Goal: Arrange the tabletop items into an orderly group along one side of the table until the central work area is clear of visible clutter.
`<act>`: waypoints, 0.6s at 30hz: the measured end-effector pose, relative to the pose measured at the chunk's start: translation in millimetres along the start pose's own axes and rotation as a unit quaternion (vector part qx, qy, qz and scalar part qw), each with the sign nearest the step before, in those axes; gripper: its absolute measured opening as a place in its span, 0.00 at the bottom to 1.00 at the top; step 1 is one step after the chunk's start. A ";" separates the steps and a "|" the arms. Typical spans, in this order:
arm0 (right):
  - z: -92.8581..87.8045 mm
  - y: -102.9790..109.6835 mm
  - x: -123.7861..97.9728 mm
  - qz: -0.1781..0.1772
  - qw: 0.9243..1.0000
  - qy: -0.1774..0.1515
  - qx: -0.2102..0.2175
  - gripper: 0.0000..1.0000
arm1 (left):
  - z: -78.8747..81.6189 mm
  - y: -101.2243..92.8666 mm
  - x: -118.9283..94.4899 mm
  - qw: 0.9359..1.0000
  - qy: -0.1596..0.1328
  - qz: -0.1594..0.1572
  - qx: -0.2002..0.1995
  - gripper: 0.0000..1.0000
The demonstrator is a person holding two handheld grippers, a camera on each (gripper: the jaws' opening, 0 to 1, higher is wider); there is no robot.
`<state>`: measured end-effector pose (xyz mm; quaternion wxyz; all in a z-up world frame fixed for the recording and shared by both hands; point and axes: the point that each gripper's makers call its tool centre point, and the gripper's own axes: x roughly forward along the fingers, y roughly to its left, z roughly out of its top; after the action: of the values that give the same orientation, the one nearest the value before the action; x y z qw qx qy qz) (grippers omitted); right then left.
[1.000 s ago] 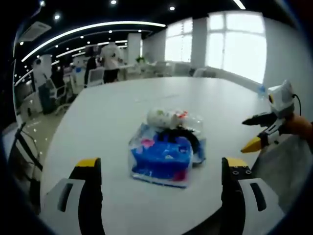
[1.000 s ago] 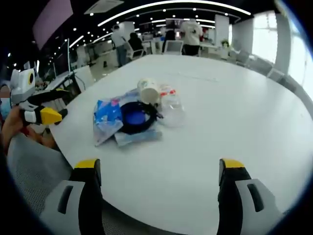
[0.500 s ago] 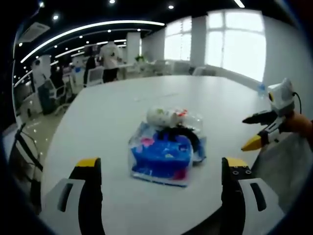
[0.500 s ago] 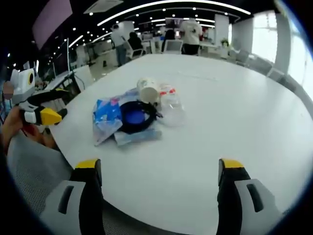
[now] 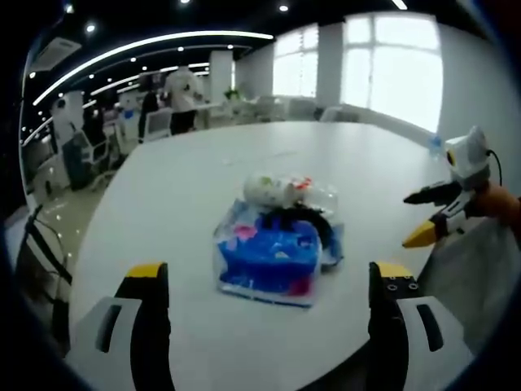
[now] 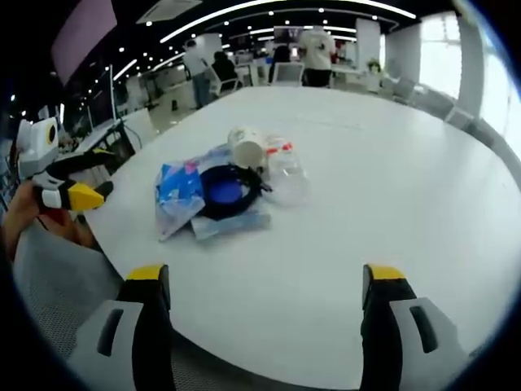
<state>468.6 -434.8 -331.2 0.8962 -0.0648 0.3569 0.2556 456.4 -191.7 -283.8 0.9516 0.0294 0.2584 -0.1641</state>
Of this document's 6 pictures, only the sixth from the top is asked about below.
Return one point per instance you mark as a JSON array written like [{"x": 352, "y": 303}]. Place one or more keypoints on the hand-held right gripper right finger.
[{"x": 382, "y": 326}]

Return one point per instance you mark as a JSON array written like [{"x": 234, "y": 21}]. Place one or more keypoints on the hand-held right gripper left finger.
[{"x": 146, "y": 326}]

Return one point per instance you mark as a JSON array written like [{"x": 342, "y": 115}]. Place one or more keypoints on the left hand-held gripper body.
[{"x": 38, "y": 156}]

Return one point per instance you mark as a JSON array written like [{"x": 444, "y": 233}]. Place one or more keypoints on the blue plastic bag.
[{"x": 177, "y": 195}]

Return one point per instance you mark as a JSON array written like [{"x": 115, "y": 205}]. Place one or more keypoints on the clear bluish plastic packet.
[{"x": 232, "y": 226}]

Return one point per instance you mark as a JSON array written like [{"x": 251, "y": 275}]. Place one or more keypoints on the blue and black round bowl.
[{"x": 224, "y": 191}]

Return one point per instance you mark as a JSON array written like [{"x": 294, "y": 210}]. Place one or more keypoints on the white paper cup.
[{"x": 246, "y": 152}]

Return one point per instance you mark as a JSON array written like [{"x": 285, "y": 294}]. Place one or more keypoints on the clear plastic bottle red label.
[{"x": 289, "y": 171}]

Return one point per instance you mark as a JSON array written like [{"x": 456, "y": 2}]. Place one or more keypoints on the person's left hand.
[{"x": 20, "y": 209}]

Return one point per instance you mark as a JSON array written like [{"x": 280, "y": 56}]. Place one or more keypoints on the cluttered white desk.
[{"x": 97, "y": 136}]

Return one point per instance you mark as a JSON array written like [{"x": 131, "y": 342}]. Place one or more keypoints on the grey mesh office chair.
[{"x": 53, "y": 285}]

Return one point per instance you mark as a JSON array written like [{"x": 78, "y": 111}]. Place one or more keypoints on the white round table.
[{"x": 346, "y": 212}]

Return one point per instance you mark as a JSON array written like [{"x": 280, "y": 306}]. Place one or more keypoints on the large pink display screen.
[{"x": 81, "y": 36}]

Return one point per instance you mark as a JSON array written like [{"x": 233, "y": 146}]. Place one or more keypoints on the white office chair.
[
  {"x": 226, "y": 85},
  {"x": 288, "y": 73}
]

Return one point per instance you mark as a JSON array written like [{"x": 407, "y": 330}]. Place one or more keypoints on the ceiling air vent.
[{"x": 167, "y": 10}]

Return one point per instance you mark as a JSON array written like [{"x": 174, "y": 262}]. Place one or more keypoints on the green potted plant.
[{"x": 373, "y": 64}]

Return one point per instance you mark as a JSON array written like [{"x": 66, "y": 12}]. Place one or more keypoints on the wall screen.
[{"x": 288, "y": 33}]

